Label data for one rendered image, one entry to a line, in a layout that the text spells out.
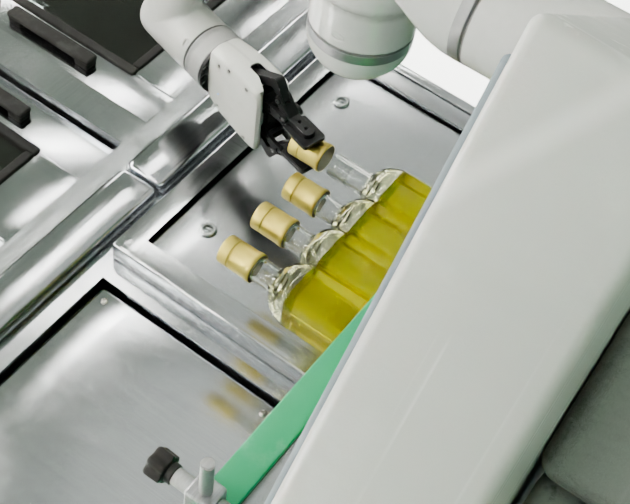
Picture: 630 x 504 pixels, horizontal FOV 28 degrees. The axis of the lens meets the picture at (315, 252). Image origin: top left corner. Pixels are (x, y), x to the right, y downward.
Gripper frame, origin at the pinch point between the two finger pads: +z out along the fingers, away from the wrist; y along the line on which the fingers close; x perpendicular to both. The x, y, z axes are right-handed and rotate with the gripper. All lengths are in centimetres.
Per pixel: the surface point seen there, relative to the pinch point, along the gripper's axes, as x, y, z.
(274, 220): -10.5, 2.0, 7.9
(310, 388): -25.8, 14.3, 31.1
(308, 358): -12.4, -11.6, 17.9
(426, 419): -58, 92, 63
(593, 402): -54, 90, 64
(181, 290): -18.6, -11.6, 2.0
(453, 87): 31.0, -12.6, -4.1
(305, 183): -4.4, 1.8, 5.7
